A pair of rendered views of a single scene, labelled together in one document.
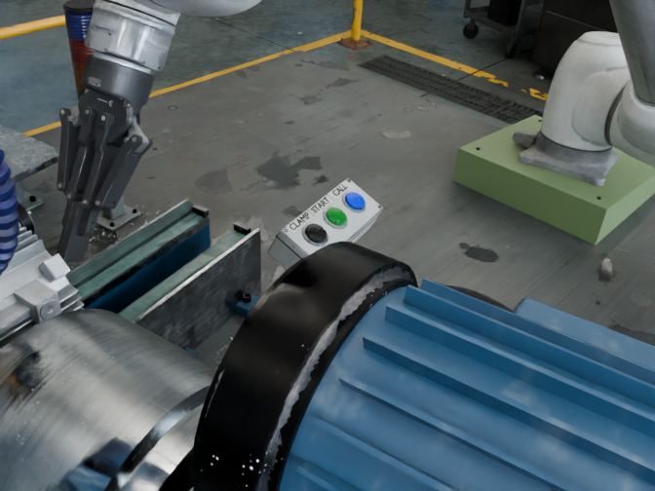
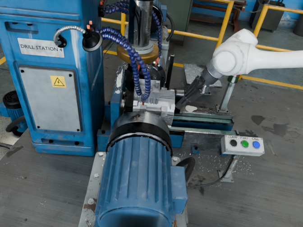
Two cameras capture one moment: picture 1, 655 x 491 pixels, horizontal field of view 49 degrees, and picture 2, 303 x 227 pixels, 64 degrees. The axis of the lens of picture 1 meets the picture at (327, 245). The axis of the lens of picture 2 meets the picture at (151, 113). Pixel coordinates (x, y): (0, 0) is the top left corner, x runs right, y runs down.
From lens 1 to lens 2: 0.44 m
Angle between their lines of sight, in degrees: 44
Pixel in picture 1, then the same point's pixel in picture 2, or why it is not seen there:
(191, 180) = (251, 114)
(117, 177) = (193, 96)
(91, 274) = (192, 115)
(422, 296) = (149, 142)
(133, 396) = not seen: hidden behind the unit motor
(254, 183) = (268, 127)
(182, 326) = (199, 142)
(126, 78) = (208, 76)
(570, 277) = not seen: outside the picture
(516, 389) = (135, 162)
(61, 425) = not seen: hidden behind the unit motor
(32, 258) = (170, 102)
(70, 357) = (142, 120)
